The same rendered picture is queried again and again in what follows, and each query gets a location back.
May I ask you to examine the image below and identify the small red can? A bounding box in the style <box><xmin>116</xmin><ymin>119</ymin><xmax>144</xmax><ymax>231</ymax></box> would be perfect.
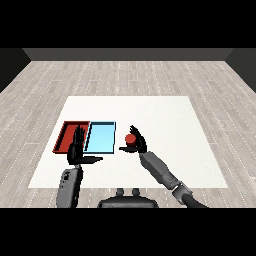
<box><xmin>124</xmin><ymin>133</ymin><xmax>138</xmax><ymax>148</ymax></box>

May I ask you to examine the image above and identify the light blue shallow open box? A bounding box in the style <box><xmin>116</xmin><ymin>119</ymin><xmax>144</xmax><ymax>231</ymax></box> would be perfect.
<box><xmin>83</xmin><ymin>121</ymin><xmax>117</xmax><ymax>155</ymax></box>

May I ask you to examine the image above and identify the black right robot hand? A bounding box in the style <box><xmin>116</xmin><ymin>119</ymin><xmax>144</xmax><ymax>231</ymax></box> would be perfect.
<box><xmin>118</xmin><ymin>124</ymin><xmax>148</xmax><ymax>155</ymax></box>

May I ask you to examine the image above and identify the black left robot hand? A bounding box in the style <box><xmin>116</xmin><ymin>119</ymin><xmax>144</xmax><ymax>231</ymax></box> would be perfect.
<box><xmin>66</xmin><ymin>125</ymin><xmax>104</xmax><ymax>167</ymax></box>

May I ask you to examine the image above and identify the dark grey robot body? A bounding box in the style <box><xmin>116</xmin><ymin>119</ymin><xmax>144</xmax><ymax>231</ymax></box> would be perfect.
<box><xmin>97</xmin><ymin>188</ymin><xmax>159</xmax><ymax>209</ymax></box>

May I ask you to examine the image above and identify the red shallow open box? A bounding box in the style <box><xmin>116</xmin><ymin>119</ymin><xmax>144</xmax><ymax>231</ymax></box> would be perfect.
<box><xmin>52</xmin><ymin>120</ymin><xmax>91</xmax><ymax>155</ymax></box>

